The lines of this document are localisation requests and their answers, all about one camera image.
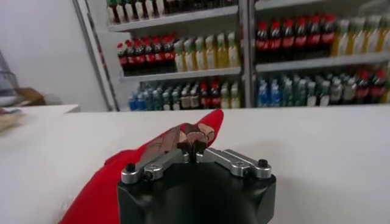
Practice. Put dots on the grey mesh object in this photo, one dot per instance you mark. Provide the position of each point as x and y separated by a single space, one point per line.
7 82

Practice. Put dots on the red shirt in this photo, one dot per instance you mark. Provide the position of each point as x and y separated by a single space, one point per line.
97 194

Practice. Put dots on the cream garment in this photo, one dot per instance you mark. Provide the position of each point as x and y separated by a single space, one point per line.
9 121

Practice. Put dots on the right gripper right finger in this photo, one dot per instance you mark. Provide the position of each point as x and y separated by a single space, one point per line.
237 164

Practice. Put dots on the dark drink bottle white cap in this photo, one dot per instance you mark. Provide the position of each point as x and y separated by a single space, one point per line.
324 95
166 103
311 96
185 101
336 92
195 100
176 102
349 91

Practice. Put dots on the cola bottle red cap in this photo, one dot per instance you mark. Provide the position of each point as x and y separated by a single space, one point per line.
205 100
328 38
301 40
314 39
288 42
132 59
158 57
363 91
122 61
262 44
169 56
150 58
377 90
275 43
215 100
141 58

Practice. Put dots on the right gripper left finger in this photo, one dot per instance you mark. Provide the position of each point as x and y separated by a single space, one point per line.
152 169

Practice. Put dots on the yellow drink bottle white cap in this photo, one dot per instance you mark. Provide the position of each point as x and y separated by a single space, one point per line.
235 98
225 99

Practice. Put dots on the blue water bottle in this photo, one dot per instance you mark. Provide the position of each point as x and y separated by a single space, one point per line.
275 96
141 103
263 97
133 104

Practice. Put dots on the brown cardboard box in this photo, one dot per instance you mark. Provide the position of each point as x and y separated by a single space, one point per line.
32 95

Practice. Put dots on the green tinted water bottle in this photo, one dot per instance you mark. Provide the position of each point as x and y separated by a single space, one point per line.
149 103
158 102
300 95
288 95

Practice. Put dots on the yellow drink bottle green cap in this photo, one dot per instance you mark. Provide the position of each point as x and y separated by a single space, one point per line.
200 58
357 39
211 58
372 38
179 61
222 56
233 54
342 41
189 59
385 36

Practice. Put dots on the drinks display cabinet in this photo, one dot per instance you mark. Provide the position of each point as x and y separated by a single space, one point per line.
182 74
320 63

